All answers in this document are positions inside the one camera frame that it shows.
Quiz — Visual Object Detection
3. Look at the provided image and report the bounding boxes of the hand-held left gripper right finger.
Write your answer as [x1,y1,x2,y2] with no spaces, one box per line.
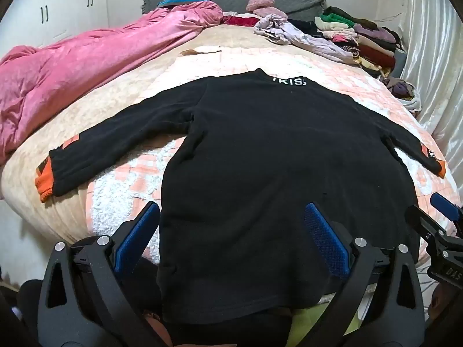
[304,202,427,347]

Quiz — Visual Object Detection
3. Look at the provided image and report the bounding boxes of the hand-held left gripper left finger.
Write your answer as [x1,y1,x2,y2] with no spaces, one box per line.
[36,202,161,347]

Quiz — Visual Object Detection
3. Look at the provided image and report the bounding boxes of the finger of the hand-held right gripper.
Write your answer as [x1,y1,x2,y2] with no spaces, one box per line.
[404,204,454,248]
[430,192,463,226]

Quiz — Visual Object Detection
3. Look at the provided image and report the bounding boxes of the black sweater with orange cuffs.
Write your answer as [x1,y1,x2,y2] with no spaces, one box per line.
[34,68,447,324]

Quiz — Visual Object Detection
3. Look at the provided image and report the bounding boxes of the bag of purple clothes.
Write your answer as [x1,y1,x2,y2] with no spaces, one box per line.
[379,75,422,113]

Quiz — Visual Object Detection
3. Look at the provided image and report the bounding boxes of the pile of folded clothes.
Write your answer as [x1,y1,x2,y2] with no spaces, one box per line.
[315,5,409,79]

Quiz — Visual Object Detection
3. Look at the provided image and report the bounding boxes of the person's right hand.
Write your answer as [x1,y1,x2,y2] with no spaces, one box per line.
[429,286,463,324]

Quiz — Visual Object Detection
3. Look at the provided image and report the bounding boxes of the beige plush bed sheet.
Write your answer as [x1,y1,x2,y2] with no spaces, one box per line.
[1,23,364,255]

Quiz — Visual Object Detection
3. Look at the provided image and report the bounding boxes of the white satin curtain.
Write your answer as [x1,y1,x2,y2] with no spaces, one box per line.
[376,0,463,161]

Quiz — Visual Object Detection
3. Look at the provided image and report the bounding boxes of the pink quilt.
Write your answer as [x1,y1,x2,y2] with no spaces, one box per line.
[0,0,225,165]

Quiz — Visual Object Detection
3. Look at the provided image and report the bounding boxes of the peach and white checkered blanket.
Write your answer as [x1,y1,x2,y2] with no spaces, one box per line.
[87,45,462,299]

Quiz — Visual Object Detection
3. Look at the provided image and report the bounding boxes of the lilac garment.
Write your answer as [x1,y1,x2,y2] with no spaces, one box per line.
[253,14,359,64]

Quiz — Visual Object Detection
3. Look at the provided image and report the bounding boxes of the black garment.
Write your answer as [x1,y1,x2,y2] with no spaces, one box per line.
[287,19,321,35]

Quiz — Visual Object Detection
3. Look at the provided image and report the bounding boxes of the red cloth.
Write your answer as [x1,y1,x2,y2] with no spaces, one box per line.
[222,12,262,28]

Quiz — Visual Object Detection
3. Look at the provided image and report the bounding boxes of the blue cloth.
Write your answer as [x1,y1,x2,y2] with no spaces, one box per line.
[157,0,211,8]

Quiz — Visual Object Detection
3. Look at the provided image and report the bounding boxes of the pink fuzzy garment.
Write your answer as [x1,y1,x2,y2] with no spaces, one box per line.
[246,0,276,14]

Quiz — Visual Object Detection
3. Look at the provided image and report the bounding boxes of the white wardrobe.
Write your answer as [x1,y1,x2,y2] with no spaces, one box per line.
[0,0,110,60]

